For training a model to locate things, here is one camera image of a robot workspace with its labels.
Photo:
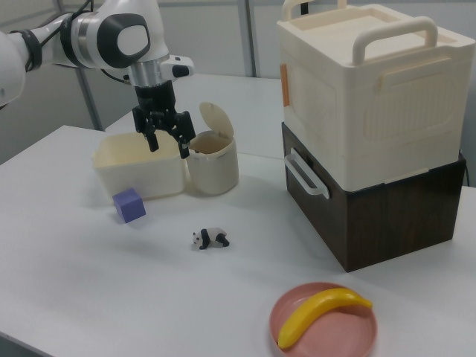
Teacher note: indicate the dark wooden drawer box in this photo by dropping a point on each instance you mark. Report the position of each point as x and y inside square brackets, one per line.
[368, 219]

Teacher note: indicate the purple cube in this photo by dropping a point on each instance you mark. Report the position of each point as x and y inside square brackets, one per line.
[129, 205]

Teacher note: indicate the panda toy figurine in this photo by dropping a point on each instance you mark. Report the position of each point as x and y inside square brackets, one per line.
[210, 238]

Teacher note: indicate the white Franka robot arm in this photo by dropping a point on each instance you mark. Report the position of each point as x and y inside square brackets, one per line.
[122, 37]

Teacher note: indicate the cream trash can body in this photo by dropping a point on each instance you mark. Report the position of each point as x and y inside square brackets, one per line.
[212, 167]

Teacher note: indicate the cream trash can lid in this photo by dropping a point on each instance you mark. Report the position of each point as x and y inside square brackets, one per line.
[218, 119]

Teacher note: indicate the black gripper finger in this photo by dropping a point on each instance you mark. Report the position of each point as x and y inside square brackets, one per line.
[184, 148]
[152, 143]

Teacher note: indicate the yellow toy banana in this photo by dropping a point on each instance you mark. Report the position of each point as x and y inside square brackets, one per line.
[316, 314]

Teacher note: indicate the cream rectangular plastic bin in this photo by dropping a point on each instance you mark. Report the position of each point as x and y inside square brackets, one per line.
[141, 169]

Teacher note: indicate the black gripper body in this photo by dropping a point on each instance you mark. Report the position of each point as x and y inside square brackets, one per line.
[156, 104]

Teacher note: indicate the pink plate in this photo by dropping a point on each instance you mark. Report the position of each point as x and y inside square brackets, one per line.
[334, 327]

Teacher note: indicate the cream plastic storage box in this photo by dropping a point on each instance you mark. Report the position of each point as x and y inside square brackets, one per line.
[364, 96]

